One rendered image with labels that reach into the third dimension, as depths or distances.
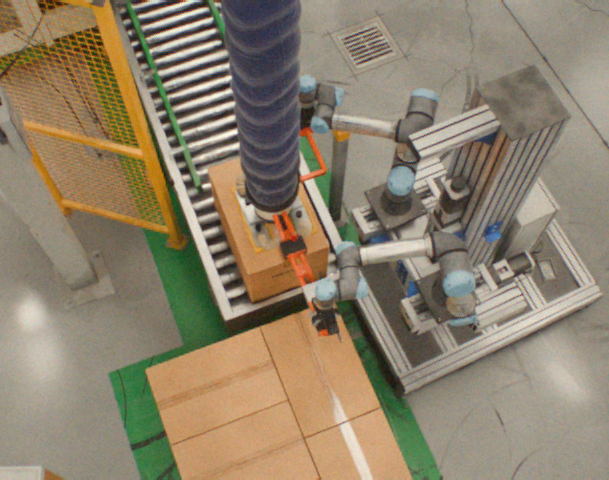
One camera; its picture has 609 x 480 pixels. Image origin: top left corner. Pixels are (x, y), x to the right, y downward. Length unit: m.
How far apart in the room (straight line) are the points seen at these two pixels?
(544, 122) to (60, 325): 3.01
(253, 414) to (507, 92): 1.94
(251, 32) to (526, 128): 1.03
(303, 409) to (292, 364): 0.23
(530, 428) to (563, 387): 0.31
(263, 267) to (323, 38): 2.31
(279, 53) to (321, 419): 1.99
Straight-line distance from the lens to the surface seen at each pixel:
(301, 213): 3.51
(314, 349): 3.96
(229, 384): 3.92
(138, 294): 4.72
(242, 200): 3.57
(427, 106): 3.24
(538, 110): 2.90
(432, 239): 2.99
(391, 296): 4.43
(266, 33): 2.35
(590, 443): 4.68
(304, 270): 3.30
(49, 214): 3.99
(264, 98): 2.60
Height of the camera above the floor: 4.33
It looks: 66 degrees down
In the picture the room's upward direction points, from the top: 1 degrees clockwise
